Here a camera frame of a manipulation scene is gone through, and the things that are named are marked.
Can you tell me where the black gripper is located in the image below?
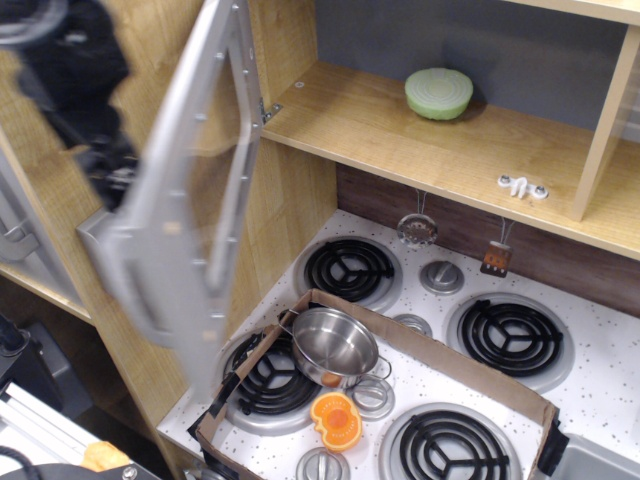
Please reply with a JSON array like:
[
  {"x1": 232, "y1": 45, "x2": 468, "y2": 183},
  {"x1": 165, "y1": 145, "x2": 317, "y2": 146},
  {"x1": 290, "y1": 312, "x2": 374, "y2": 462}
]
[{"x1": 14, "y1": 1, "x2": 138, "y2": 210}]

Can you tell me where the silver toy microwave door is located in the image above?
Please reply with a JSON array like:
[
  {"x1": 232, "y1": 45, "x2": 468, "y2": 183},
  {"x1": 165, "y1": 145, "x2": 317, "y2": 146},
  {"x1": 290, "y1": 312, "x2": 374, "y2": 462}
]
[{"x1": 91, "y1": 1, "x2": 264, "y2": 403}]

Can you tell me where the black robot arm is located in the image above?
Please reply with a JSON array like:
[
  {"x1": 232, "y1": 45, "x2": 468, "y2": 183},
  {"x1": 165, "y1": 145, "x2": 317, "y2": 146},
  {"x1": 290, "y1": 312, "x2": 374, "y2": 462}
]
[{"x1": 1, "y1": 1, "x2": 137, "y2": 211}]

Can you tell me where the black box on floor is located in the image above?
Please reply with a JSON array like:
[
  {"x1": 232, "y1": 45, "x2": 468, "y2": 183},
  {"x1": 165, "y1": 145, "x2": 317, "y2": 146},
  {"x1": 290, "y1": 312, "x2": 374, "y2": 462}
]
[{"x1": 1, "y1": 316, "x2": 93, "y2": 419}]

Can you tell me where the back left black burner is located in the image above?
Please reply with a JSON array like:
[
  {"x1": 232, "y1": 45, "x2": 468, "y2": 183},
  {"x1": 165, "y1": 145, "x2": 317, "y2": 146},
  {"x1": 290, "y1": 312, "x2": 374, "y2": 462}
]
[{"x1": 292, "y1": 236, "x2": 403, "y2": 313}]

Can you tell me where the black burner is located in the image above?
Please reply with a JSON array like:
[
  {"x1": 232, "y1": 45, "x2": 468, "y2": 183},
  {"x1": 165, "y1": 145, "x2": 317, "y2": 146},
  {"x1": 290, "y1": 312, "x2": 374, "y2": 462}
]
[
  {"x1": 225, "y1": 333, "x2": 326, "y2": 437},
  {"x1": 445, "y1": 292, "x2": 575, "y2": 394},
  {"x1": 292, "y1": 236, "x2": 403, "y2": 313},
  {"x1": 378, "y1": 402, "x2": 523, "y2": 480}
]

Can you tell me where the front left black burner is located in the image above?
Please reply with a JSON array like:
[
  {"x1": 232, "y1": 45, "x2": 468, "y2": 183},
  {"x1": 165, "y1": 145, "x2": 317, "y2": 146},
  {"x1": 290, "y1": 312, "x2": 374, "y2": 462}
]
[{"x1": 225, "y1": 333, "x2": 326, "y2": 437}]

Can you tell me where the stainless steel pot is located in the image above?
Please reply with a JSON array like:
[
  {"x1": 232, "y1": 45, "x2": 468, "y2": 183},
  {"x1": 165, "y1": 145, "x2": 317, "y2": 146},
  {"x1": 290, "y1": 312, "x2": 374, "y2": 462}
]
[{"x1": 278, "y1": 307, "x2": 392, "y2": 389}]

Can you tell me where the hanging silver strainer toy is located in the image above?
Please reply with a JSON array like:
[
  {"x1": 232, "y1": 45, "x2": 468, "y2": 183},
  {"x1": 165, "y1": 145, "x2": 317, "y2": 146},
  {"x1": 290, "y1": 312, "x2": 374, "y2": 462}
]
[{"x1": 396, "y1": 190, "x2": 439, "y2": 249}]

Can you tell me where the green toy onion half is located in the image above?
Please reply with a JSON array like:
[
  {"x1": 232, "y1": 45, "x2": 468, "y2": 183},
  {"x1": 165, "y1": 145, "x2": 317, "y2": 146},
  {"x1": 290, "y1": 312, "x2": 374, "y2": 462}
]
[{"x1": 404, "y1": 68, "x2": 474, "y2": 121}]

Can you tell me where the grey middle stove knob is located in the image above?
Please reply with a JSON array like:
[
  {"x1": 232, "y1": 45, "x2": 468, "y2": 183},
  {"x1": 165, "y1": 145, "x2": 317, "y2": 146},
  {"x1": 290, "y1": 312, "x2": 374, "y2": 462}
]
[{"x1": 393, "y1": 313, "x2": 433, "y2": 337}]

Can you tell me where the grey stove knob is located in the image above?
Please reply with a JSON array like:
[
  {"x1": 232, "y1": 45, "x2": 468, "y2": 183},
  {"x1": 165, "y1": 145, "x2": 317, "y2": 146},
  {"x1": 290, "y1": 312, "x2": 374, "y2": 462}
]
[
  {"x1": 296, "y1": 448, "x2": 351, "y2": 480},
  {"x1": 419, "y1": 260, "x2": 464, "y2": 295},
  {"x1": 393, "y1": 313, "x2": 433, "y2": 337},
  {"x1": 347, "y1": 377, "x2": 396, "y2": 421}
]

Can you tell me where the grey centre stove knob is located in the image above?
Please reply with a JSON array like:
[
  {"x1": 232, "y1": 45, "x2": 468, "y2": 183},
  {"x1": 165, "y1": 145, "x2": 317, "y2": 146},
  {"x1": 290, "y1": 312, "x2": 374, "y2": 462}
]
[{"x1": 347, "y1": 377, "x2": 396, "y2": 421}]

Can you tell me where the orange toy fruit half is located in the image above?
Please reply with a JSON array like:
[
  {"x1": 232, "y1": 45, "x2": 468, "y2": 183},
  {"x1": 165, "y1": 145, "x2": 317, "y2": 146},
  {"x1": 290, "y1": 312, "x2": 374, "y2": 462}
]
[{"x1": 310, "y1": 392, "x2": 363, "y2": 453}]

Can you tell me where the grey back stove knob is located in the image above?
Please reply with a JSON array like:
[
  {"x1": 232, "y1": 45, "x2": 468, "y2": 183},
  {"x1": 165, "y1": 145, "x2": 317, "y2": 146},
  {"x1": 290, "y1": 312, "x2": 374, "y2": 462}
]
[{"x1": 419, "y1": 260, "x2": 464, "y2": 295}]

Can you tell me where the grey front stove knob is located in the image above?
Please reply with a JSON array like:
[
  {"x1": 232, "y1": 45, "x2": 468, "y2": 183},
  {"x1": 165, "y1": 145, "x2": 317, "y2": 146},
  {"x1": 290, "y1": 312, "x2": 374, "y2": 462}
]
[{"x1": 296, "y1": 448, "x2": 351, "y2": 480}]

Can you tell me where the hanging brown spatula toy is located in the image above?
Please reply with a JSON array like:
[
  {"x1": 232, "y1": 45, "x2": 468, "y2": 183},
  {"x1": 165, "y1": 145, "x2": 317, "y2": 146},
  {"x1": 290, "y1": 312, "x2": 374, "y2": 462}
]
[{"x1": 480, "y1": 218, "x2": 514, "y2": 278}]

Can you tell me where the white plastic door catch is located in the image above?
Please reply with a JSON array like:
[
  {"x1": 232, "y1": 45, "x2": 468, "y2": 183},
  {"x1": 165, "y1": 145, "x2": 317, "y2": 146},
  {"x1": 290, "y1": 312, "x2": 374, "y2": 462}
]
[{"x1": 497, "y1": 175, "x2": 549, "y2": 200}]

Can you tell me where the front right black burner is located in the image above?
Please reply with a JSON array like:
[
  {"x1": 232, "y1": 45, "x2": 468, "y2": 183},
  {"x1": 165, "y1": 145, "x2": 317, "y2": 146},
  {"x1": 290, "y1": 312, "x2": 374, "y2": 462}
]
[{"x1": 378, "y1": 402, "x2": 523, "y2": 480}]

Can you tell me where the back right black burner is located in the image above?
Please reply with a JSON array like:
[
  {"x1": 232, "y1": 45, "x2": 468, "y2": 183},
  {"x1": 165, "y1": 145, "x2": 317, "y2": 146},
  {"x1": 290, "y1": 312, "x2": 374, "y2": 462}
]
[{"x1": 445, "y1": 292, "x2": 575, "y2": 394}]

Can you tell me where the brown cardboard barrier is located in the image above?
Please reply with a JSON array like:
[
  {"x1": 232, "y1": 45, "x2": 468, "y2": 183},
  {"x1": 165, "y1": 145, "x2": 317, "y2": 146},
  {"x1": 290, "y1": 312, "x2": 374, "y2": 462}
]
[{"x1": 189, "y1": 321, "x2": 569, "y2": 479}]

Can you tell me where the grey sink basin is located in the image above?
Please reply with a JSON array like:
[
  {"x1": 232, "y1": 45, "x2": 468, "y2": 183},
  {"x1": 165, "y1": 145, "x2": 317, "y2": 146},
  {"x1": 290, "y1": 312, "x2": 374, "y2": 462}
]
[{"x1": 546, "y1": 434, "x2": 639, "y2": 480}]

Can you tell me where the grey wall phone holder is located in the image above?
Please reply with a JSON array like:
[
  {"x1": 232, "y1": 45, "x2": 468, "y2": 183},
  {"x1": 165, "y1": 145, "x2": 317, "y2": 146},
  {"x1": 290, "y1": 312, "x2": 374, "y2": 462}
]
[{"x1": 76, "y1": 209, "x2": 117, "y2": 261}]

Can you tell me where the grey fridge door handle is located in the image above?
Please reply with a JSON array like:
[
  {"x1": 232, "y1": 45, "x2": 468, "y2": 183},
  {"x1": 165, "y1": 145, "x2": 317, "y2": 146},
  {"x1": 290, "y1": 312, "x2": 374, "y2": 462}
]
[{"x1": 0, "y1": 149, "x2": 71, "y2": 306}]

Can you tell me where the black cable loop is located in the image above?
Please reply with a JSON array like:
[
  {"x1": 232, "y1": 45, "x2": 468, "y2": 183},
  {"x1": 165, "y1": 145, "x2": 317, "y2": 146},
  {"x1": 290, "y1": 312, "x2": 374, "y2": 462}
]
[{"x1": 0, "y1": 445, "x2": 39, "y2": 480}]

